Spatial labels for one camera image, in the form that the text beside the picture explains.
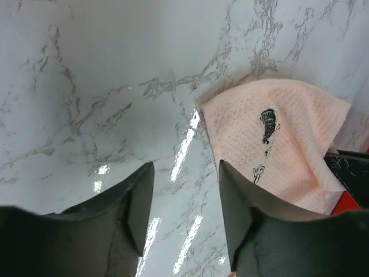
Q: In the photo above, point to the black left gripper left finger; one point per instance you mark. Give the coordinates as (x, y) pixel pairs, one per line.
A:
(103, 236)

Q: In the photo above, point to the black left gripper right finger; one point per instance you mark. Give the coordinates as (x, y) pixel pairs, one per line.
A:
(267, 236)

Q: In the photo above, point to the pink waffle towel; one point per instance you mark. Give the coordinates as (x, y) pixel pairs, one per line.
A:
(276, 133)

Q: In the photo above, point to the red plastic tray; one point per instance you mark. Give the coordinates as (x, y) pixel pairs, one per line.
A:
(350, 202)

